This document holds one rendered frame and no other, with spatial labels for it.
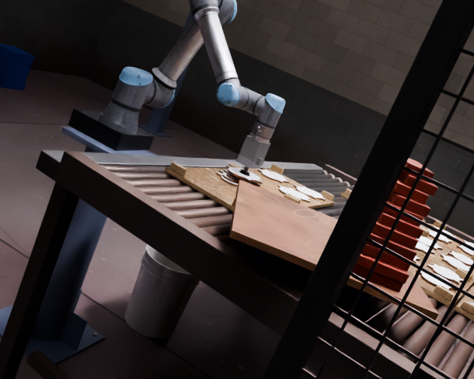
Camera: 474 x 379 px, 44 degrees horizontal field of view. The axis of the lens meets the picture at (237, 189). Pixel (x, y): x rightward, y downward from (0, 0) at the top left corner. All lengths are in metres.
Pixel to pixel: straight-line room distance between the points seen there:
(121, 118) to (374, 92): 5.47
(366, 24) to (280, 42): 1.11
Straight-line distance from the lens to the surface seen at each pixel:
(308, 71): 7.65
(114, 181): 1.59
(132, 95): 2.23
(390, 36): 7.49
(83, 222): 2.34
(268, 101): 2.09
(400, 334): 1.54
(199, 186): 1.92
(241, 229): 1.30
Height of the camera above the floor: 1.42
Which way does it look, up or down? 14 degrees down
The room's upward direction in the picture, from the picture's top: 23 degrees clockwise
